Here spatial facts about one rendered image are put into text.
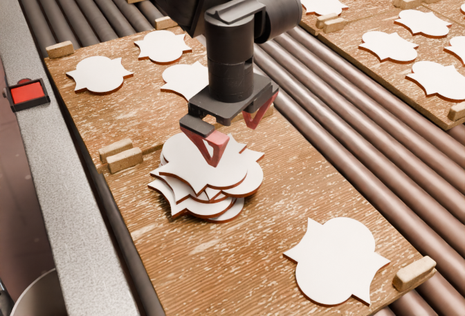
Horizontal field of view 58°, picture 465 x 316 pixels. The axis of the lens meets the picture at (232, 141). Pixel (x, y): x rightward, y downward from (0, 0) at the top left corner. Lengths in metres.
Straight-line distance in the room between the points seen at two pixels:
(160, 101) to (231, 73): 0.39
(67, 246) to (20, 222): 1.32
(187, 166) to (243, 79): 0.19
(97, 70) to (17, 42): 0.31
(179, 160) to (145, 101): 0.25
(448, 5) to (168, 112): 0.87
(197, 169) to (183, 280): 0.16
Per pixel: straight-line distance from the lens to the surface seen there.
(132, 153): 0.72
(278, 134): 0.78
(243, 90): 0.52
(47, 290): 1.40
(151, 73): 0.95
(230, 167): 0.63
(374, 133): 0.85
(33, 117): 0.93
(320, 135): 0.82
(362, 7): 1.27
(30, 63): 1.12
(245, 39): 0.48
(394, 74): 1.00
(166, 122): 0.81
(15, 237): 1.97
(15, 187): 2.16
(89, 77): 0.96
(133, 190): 0.70
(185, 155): 0.66
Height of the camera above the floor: 1.46
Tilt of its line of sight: 43 degrees down
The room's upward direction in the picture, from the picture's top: straight up
